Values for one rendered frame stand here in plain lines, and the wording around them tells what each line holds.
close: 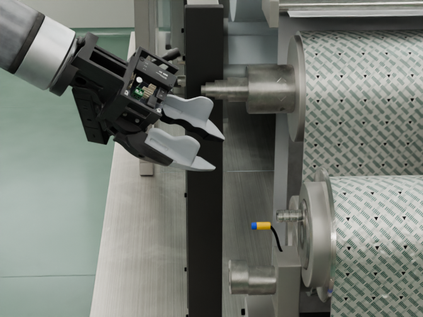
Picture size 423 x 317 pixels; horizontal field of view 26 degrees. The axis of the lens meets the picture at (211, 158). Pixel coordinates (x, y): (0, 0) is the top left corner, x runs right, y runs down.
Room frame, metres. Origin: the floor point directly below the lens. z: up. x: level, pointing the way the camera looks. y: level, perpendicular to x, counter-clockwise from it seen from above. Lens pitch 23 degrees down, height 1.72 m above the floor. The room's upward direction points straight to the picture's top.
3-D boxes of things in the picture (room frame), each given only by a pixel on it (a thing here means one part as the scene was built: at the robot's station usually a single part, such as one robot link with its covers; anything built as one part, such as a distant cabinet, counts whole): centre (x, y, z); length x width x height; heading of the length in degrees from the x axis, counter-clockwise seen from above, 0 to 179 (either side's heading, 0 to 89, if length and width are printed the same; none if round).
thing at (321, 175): (0.90, -0.12, 1.25); 0.15 x 0.01 x 0.15; 2
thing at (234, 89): (1.14, -0.02, 1.33); 0.06 x 0.03 x 0.03; 92
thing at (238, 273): (0.93, -0.03, 1.18); 0.04 x 0.02 x 0.04; 2
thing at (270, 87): (1.14, -0.08, 1.33); 0.06 x 0.06 x 0.06; 2
